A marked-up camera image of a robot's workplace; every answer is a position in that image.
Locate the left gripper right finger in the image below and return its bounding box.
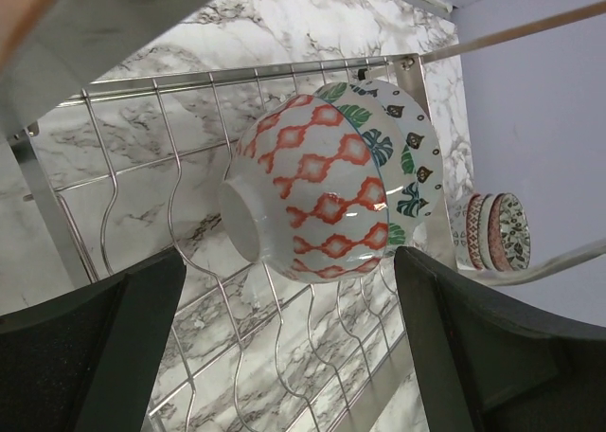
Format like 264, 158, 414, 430
394, 247, 605, 431

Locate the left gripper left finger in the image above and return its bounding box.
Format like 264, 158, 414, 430
1, 249, 185, 431

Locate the pink patterned small bowl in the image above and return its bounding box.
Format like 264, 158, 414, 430
488, 193, 531, 271

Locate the steel two-tier dish rack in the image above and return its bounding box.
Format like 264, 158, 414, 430
0, 0, 606, 432

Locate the dark red patterned bowl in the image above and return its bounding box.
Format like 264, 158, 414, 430
218, 95, 388, 283

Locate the blue dotted small bowl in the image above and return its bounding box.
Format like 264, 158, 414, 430
358, 80, 443, 219

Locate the green patterned small bowl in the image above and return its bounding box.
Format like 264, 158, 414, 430
314, 80, 421, 256

